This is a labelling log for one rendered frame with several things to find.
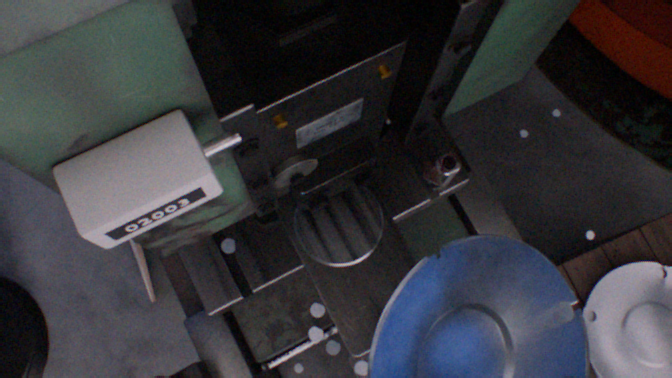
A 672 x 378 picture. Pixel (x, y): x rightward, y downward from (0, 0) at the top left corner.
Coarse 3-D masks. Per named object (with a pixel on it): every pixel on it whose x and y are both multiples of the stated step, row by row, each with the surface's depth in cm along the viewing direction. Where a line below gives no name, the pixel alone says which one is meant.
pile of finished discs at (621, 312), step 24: (648, 264) 129; (600, 288) 128; (624, 288) 128; (648, 288) 128; (600, 312) 126; (624, 312) 126; (648, 312) 126; (600, 336) 125; (624, 336) 125; (648, 336) 125; (600, 360) 124; (624, 360) 124; (648, 360) 124
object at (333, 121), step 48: (336, 0) 52; (384, 0) 52; (240, 48) 50; (288, 48) 50; (336, 48) 51; (384, 48) 51; (288, 96) 49; (336, 96) 54; (384, 96) 61; (288, 144) 60; (336, 144) 68; (288, 192) 76; (336, 192) 75
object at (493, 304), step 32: (448, 256) 75; (480, 256) 71; (512, 256) 67; (544, 256) 63; (416, 288) 77; (448, 288) 73; (480, 288) 69; (512, 288) 66; (544, 288) 63; (384, 320) 79; (416, 320) 74; (448, 320) 70; (480, 320) 66; (512, 320) 64; (544, 320) 61; (576, 320) 59; (384, 352) 77; (416, 352) 72; (448, 352) 68; (480, 352) 65; (512, 352) 62; (544, 352) 60; (576, 352) 57
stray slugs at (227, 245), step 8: (224, 240) 93; (232, 240) 93; (224, 248) 93; (232, 248) 93; (312, 312) 96; (320, 312) 96; (312, 328) 96; (312, 336) 95; (320, 336) 96; (328, 344) 95; (336, 344) 95; (328, 352) 95; (336, 352) 95; (360, 368) 94
